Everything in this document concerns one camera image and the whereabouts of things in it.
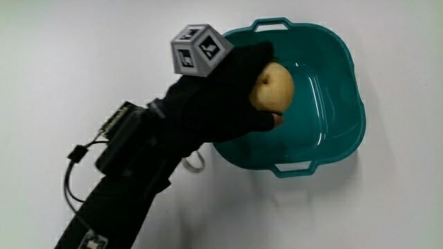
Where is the person's left hand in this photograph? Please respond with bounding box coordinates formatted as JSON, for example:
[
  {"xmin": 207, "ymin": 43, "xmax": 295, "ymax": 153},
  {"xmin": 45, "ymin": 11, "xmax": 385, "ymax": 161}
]
[{"xmin": 148, "ymin": 23, "xmax": 286, "ymax": 160}]

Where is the yellow pear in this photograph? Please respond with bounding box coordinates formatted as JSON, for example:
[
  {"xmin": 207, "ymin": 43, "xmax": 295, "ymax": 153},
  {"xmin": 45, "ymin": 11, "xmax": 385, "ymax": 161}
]
[{"xmin": 248, "ymin": 61, "xmax": 296, "ymax": 115}]

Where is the teal plastic basin plate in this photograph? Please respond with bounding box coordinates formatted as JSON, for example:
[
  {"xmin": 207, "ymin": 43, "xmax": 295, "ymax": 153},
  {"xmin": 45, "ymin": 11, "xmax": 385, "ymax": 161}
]
[{"xmin": 211, "ymin": 17, "xmax": 367, "ymax": 179}]

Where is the black wrist sensor module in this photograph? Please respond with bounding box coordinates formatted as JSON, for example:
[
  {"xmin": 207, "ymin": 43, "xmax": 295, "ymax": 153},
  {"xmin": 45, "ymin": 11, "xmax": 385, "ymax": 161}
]
[{"xmin": 95, "ymin": 100, "xmax": 159, "ymax": 176}]

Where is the small circuit board tag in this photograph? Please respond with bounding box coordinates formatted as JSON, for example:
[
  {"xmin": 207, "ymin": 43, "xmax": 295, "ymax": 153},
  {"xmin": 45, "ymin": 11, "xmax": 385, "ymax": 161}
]
[{"xmin": 78, "ymin": 228, "xmax": 109, "ymax": 249}]

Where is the black cable with connector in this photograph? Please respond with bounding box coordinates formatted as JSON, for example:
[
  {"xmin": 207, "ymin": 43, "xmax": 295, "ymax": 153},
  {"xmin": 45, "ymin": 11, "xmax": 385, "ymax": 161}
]
[{"xmin": 63, "ymin": 140, "xmax": 109, "ymax": 214}]

